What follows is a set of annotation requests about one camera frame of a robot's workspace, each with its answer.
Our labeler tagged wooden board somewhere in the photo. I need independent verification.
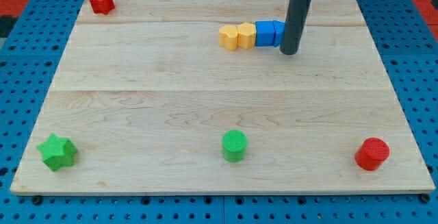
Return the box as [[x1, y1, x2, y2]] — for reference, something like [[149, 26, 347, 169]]
[[10, 0, 435, 196]]

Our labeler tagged green star block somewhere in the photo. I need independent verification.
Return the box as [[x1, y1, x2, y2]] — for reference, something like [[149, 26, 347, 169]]
[[37, 134, 77, 171]]

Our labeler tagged yellow heart block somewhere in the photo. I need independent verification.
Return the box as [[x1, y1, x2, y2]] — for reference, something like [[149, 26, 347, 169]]
[[218, 25, 238, 51]]

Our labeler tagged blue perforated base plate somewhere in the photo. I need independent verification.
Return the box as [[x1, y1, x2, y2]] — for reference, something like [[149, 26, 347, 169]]
[[1, 0, 437, 223]]

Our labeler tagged yellow hexagon block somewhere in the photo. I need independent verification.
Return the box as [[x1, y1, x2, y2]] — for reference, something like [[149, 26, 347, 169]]
[[237, 22, 257, 49]]

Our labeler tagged blue cube block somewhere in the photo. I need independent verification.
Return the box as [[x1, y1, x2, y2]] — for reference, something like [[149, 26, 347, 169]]
[[255, 21, 275, 47]]

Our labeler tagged blue angled block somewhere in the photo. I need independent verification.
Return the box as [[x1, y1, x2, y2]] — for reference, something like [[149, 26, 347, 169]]
[[272, 21, 285, 47]]

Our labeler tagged red cylinder block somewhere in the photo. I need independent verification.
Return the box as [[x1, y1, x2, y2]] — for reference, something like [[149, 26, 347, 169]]
[[355, 137, 390, 171]]

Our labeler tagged green cylinder block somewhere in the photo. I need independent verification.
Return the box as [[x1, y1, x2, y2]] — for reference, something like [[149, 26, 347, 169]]
[[222, 129, 248, 162]]

